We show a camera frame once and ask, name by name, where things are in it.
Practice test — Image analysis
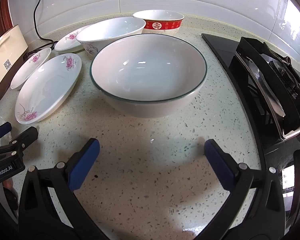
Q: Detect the black power cable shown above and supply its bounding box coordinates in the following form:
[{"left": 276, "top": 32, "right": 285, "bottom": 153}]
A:
[{"left": 22, "top": 0, "right": 58, "bottom": 58}]

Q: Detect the black stove pan support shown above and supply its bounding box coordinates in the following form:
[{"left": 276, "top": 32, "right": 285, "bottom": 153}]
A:
[{"left": 235, "top": 36, "right": 300, "bottom": 139}]

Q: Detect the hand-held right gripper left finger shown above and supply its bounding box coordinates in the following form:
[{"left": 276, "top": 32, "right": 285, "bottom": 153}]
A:
[{"left": 18, "top": 138, "right": 102, "bottom": 240}]

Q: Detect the black glass gas stove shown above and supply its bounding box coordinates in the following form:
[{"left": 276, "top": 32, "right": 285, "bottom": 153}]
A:
[{"left": 201, "top": 33, "right": 300, "bottom": 220}]

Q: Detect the cream rice cooker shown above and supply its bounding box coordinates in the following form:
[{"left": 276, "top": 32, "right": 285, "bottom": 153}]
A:
[{"left": 0, "top": 24, "right": 29, "bottom": 105}]

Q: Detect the red-banded white bowl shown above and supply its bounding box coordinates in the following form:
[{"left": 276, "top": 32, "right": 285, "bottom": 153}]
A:
[{"left": 132, "top": 10, "right": 185, "bottom": 37}]

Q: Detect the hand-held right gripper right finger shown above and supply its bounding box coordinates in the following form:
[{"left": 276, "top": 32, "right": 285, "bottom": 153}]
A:
[{"left": 204, "top": 139, "right": 287, "bottom": 240}]

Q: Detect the white pink-flowered plate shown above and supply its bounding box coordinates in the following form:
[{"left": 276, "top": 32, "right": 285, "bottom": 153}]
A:
[
  {"left": 10, "top": 47, "right": 52, "bottom": 90},
  {"left": 14, "top": 53, "right": 82, "bottom": 125},
  {"left": 54, "top": 24, "right": 95, "bottom": 53}
]

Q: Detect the large white green-rimmed bowl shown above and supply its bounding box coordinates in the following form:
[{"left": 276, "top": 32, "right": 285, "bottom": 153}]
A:
[{"left": 89, "top": 33, "right": 207, "bottom": 118}]

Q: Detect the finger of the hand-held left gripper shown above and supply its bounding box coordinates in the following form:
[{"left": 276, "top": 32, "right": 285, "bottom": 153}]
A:
[
  {"left": 0, "top": 122, "right": 12, "bottom": 143},
  {"left": 0, "top": 126, "right": 39, "bottom": 160}
]

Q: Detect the white grey-flowered bowl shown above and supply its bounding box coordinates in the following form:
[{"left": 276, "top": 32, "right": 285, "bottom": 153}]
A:
[{"left": 76, "top": 17, "right": 147, "bottom": 59}]

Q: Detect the stove burner head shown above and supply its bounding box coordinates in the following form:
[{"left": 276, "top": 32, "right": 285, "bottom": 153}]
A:
[{"left": 264, "top": 42, "right": 300, "bottom": 99}]

